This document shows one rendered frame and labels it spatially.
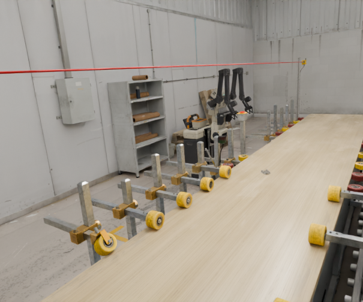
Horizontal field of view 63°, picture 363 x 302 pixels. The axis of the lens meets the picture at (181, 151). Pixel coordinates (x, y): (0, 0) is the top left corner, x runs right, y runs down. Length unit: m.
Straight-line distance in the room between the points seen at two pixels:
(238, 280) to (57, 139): 3.65
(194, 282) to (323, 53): 9.07
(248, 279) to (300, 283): 0.17
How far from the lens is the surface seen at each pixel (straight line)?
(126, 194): 1.53
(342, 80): 9.73
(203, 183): 1.76
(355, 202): 1.97
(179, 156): 1.88
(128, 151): 4.87
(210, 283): 1.10
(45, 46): 4.40
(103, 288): 1.15
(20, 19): 4.32
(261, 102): 10.30
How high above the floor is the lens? 1.60
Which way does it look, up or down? 15 degrees down
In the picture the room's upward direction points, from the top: 4 degrees counter-clockwise
